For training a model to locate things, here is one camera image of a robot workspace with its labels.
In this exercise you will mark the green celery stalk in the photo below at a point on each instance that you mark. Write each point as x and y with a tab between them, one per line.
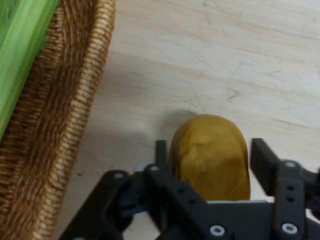
20	50

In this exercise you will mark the woven wicker basket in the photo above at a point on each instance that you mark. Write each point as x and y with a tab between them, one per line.
62	75

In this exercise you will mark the brown potato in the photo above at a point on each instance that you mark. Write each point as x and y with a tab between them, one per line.
212	155

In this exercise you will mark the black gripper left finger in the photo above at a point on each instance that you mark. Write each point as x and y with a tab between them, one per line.
172	185

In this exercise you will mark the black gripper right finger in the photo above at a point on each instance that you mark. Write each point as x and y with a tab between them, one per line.
290	190

